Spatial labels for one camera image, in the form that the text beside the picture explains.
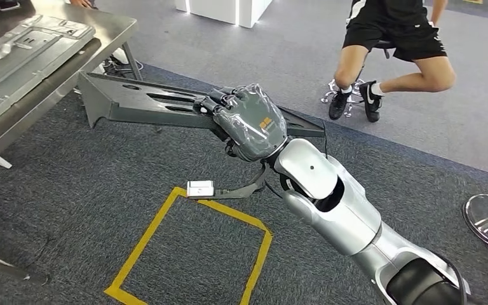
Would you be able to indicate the yellow floor tape square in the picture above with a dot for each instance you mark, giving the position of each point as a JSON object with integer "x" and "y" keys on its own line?
{"x": 178, "y": 193}

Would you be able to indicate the person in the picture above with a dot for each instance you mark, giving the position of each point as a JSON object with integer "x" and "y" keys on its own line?
{"x": 395, "y": 25}

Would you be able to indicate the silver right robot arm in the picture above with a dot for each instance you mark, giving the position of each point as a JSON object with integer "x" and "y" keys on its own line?
{"x": 332, "y": 210}

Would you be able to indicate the stamped grey metal plate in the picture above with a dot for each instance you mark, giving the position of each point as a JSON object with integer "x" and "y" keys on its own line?
{"x": 37, "y": 54}

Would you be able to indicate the white cabinet with light strip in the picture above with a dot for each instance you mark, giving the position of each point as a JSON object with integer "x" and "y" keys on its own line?
{"x": 223, "y": 10}

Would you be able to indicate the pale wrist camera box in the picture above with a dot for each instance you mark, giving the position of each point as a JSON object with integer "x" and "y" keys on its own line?
{"x": 200, "y": 189}

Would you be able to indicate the stainless steel workbench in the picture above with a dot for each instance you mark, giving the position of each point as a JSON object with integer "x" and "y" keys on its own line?
{"x": 113, "y": 29}

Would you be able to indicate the person's hand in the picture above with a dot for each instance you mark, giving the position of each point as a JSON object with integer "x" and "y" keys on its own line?
{"x": 82, "y": 3}

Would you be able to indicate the chrome base stool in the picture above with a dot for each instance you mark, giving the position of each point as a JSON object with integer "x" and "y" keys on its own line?
{"x": 385, "y": 44}

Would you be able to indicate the long black plastic part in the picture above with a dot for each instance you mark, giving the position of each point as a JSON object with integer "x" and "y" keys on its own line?
{"x": 101, "y": 94}

